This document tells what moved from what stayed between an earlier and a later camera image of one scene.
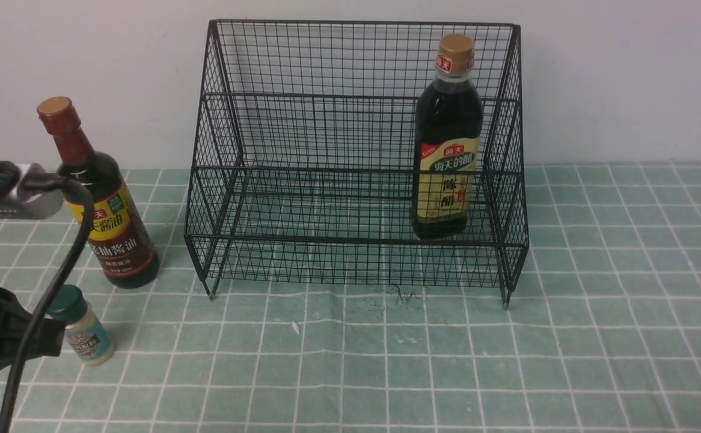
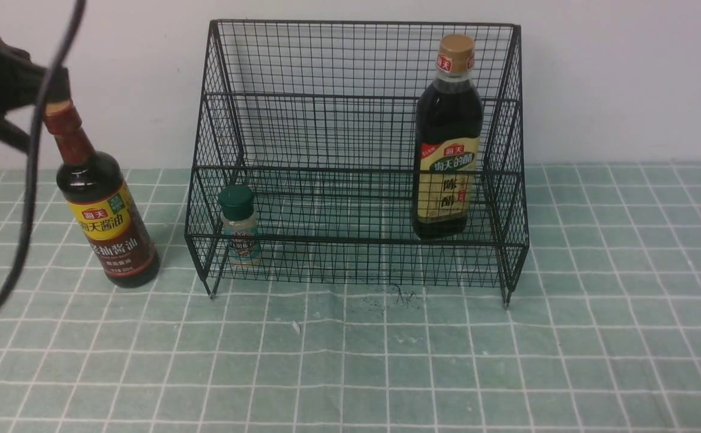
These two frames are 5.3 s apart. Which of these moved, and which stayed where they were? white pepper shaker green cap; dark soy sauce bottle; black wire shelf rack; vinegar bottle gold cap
Moved: white pepper shaker green cap
Stayed: vinegar bottle gold cap; dark soy sauce bottle; black wire shelf rack
